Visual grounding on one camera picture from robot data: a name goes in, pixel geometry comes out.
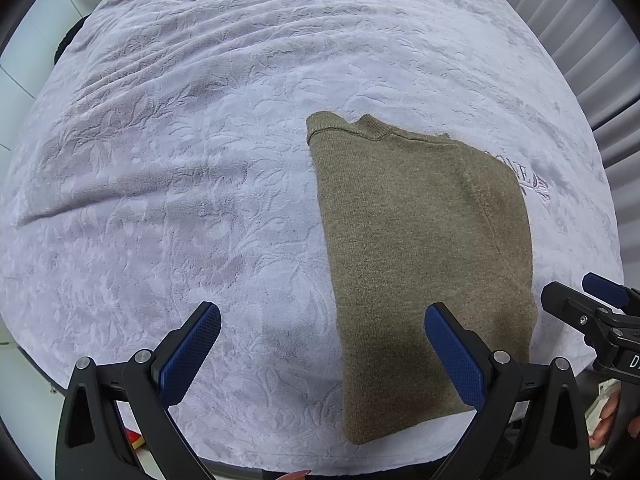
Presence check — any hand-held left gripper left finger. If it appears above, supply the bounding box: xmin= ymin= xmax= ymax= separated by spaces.
xmin=55 ymin=301 xmax=222 ymax=480

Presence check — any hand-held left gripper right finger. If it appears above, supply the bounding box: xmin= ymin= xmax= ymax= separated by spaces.
xmin=424 ymin=302 xmax=593 ymax=480

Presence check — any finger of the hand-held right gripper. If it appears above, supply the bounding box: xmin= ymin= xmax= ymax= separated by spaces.
xmin=542 ymin=281 xmax=621 ymax=350
xmin=582 ymin=272 xmax=640 ymax=316

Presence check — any olive brown knit sweater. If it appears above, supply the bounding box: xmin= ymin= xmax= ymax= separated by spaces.
xmin=306 ymin=111 xmax=540 ymax=446

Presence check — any person's right hand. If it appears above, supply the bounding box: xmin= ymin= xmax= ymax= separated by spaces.
xmin=589 ymin=389 xmax=623 ymax=448

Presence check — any lavender embossed blanket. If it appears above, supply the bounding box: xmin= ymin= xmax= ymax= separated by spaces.
xmin=0 ymin=0 xmax=626 ymax=476

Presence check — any grey pleated curtain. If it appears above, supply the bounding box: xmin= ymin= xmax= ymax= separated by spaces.
xmin=495 ymin=0 xmax=640 ymax=201

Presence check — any white wardrobe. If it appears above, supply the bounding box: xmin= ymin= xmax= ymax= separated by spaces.
xmin=0 ymin=0 xmax=66 ymax=151

